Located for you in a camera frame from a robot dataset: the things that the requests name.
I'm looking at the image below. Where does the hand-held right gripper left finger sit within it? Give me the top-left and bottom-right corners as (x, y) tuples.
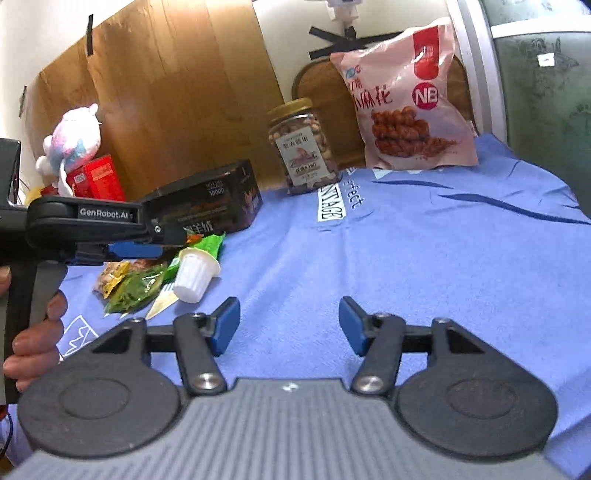
(60, 296), (242, 397)

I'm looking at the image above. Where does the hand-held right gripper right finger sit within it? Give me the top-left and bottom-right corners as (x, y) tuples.
(338, 296), (522, 397)

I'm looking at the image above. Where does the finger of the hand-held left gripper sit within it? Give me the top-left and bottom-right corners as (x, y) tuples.
(76, 243), (163, 267)
(141, 220), (200, 247)

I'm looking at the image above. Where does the brown snack packet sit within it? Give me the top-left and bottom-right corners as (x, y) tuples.
(130, 258), (168, 274)

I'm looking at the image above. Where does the small yellow-edged nut packet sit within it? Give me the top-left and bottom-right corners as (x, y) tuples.
(92, 261), (131, 297)

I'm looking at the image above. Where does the green pickled vegetable packet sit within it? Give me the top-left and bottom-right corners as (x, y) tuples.
(104, 264), (168, 317)

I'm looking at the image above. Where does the bright green snack packet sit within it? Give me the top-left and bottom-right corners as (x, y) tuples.
(164, 232), (227, 283)

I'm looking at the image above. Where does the white jelly cup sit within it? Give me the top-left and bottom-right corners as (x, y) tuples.
(172, 247), (221, 304)

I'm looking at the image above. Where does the black cardboard box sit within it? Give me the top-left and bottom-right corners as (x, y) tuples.
(139, 159), (264, 234)

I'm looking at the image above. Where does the person's left hand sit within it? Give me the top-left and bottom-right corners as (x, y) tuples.
(2, 291), (68, 394)

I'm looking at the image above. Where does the red gift box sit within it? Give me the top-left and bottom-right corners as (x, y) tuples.
(66, 154), (126, 202)

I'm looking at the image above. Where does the pastel plush toy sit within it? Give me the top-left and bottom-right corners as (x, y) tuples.
(36, 104), (101, 197)

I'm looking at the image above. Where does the blue printed bedsheet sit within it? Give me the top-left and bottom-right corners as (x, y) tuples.
(0, 134), (591, 480)

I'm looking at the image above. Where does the wood grain board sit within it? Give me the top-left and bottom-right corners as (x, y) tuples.
(23, 0), (287, 195)

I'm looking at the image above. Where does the clear nut jar gold lid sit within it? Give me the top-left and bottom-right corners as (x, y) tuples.
(267, 98), (334, 197)

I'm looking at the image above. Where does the large pink snack bag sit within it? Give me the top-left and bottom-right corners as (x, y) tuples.
(329, 17), (479, 171)

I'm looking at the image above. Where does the black tape cross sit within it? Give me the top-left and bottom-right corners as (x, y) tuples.
(308, 25), (404, 61)

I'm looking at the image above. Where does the white wall device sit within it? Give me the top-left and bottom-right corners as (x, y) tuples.
(325, 0), (361, 38)

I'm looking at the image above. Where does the white window frame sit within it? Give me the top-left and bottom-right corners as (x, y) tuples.
(445, 0), (591, 153)

